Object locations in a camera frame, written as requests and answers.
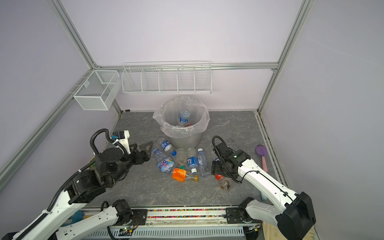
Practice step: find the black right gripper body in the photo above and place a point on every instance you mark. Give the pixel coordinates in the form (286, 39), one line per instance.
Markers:
(219, 168)

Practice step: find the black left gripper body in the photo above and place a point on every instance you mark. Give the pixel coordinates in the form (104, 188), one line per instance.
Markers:
(136, 158)

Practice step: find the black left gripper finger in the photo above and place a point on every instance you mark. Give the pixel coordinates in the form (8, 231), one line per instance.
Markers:
(133, 148)
(149, 147)

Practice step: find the slim clear bottle white cap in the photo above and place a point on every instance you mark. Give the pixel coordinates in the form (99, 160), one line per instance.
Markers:
(203, 163)

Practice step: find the orange label bottle yellow cap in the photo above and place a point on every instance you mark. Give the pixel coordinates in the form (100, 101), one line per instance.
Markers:
(181, 175)

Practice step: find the blue label bottle front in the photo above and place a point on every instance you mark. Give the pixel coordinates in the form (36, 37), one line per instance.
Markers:
(184, 118)

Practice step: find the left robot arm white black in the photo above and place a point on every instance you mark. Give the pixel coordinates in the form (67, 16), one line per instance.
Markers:
(114, 157)

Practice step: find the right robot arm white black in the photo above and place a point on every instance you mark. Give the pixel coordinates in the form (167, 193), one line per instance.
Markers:
(292, 213)

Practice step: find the clear plastic bin liner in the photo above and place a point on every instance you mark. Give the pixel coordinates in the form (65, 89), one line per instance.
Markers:
(167, 116)

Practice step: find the grey mesh waste bin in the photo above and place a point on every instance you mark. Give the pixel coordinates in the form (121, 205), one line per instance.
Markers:
(188, 142)

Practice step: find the small bottle dark blue cap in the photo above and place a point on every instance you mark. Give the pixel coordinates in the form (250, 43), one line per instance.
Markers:
(168, 148)

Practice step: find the clear bottle blue label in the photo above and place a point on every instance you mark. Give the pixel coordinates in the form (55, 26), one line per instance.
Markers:
(192, 161)

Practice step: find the clear bottle colourful label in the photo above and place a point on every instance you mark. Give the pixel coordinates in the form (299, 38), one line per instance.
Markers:
(164, 161)

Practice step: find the teal garden trowel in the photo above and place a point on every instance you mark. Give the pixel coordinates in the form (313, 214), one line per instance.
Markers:
(264, 197)

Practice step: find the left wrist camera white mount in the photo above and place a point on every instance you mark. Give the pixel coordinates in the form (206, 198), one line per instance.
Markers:
(123, 138)

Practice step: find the black rail with coloured strip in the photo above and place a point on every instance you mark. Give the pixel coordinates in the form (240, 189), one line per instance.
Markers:
(197, 216)

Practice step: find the white mesh wall basket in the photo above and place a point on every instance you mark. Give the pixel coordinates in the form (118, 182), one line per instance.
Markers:
(99, 90)

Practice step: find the aluminium frame enclosure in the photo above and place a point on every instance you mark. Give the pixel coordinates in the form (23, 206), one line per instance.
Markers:
(40, 65)

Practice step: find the white wire wall shelf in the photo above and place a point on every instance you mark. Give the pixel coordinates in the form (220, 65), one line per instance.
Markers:
(175, 77)

